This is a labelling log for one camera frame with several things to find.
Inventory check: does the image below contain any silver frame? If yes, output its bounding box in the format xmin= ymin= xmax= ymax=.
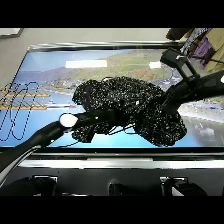
xmin=0 ymin=151 xmax=224 ymax=197

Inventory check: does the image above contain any dark brown garment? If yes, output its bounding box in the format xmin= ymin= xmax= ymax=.
xmin=165 ymin=28 xmax=193 ymax=42

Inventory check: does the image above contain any purple garment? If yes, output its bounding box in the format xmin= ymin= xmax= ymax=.
xmin=193 ymin=36 xmax=216 ymax=69

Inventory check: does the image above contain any black speckled garment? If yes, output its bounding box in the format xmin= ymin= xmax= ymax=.
xmin=71 ymin=76 xmax=188 ymax=148

